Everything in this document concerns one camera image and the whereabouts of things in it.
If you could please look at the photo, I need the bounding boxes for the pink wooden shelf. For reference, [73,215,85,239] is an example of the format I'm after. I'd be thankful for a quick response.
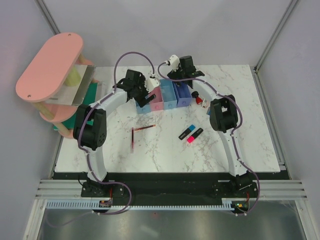
[15,32,96,138]

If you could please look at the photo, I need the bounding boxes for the aluminium frame post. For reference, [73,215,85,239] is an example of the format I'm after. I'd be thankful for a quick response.
[35,0,61,35]
[252,0,301,74]

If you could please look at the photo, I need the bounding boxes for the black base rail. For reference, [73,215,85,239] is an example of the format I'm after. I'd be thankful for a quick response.
[53,170,290,207]

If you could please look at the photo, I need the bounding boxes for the green box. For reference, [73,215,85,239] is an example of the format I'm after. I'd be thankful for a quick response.
[49,82,106,130]

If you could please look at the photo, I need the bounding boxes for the red pen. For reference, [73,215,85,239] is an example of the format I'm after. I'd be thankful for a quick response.
[131,127,135,154]

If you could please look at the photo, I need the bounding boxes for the pink cap highlighter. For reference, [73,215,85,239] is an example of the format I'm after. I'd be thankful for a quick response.
[187,128,204,143]

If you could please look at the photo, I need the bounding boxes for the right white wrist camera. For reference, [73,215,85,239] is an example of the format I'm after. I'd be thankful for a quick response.
[164,54,180,71]

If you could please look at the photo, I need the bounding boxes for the pink bin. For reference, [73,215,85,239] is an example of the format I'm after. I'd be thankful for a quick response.
[149,87,164,112]

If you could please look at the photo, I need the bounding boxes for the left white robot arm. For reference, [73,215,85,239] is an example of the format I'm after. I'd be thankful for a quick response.
[73,69,160,198]

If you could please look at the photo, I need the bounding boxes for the left aluminium frame post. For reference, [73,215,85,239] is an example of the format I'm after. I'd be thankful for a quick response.
[35,0,61,35]

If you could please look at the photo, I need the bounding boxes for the blue cap highlighter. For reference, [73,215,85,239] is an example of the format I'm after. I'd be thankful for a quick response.
[178,124,196,140]

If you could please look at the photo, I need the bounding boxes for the white cable duct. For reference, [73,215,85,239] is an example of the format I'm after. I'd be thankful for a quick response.
[46,199,250,211]

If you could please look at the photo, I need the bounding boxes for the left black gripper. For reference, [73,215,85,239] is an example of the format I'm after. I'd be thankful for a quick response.
[133,76,156,108]

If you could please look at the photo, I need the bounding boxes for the right aluminium frame post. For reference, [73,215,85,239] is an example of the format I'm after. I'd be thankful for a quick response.
[252,0,301,74]

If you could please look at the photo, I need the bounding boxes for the blue eraser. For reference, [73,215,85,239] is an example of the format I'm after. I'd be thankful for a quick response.
[206,107,211,115]

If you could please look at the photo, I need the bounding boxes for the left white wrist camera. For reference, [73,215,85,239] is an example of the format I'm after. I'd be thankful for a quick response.
[144,73,160,93]

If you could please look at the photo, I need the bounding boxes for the purple bin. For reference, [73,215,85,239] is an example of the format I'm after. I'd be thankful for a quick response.
[173,82,193,108]

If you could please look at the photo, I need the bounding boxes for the light blue bin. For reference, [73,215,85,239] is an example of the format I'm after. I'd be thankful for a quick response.
[135,101,151,115]

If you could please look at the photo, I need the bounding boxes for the red black stamp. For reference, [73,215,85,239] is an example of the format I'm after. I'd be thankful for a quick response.
[191,91,203,105]

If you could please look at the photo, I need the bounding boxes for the dark red pencil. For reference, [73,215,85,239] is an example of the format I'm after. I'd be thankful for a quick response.
[133,124,156,132]

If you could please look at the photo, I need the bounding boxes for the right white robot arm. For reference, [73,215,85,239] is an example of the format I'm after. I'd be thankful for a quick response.
[165,55,260,198]

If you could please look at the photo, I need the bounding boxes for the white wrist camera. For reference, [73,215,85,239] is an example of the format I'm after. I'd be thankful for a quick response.
[164,54,180,71]
[144,73,160,93]

